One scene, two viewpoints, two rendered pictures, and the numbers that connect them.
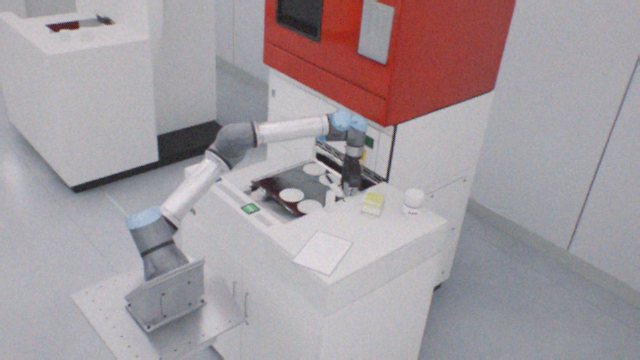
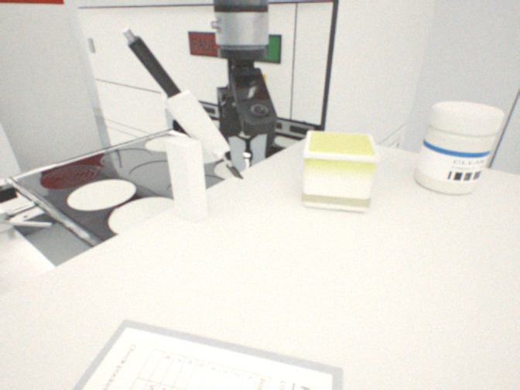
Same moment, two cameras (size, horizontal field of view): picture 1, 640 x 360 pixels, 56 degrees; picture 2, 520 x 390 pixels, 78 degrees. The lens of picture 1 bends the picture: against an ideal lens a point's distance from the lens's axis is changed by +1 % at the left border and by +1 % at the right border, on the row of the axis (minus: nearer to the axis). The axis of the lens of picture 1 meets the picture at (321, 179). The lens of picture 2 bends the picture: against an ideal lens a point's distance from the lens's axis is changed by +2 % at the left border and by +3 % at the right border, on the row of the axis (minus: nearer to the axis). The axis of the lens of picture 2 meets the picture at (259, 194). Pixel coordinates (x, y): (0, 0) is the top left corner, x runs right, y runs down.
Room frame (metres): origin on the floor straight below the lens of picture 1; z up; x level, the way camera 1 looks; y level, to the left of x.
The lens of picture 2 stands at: (1.60, -0.07, 1.15)
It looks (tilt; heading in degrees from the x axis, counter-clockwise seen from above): 29 degrees down; 352
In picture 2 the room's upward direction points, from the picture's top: straight up
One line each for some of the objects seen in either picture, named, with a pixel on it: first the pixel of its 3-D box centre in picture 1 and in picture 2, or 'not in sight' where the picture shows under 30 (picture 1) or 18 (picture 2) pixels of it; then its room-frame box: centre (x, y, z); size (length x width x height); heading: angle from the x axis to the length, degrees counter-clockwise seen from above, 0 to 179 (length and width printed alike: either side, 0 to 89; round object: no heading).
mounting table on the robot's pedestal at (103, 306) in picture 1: (165, 317); not in sight; (1.47, 0.48, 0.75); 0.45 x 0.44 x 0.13; 135
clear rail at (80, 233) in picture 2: (277, 201); (55, 214); (2.03, 0.17, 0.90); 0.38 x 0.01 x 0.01; 44
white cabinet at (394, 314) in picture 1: (297, 294); not in sight; (2.02, 0.06, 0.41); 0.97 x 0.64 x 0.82; 44
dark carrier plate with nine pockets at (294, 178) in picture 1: (311, 187); (158, 172); (2.15, 0.04, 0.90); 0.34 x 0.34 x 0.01; 44
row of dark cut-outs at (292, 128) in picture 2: (347, 159); (228, 114); (2.32, -0.11, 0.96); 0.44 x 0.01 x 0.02; 44
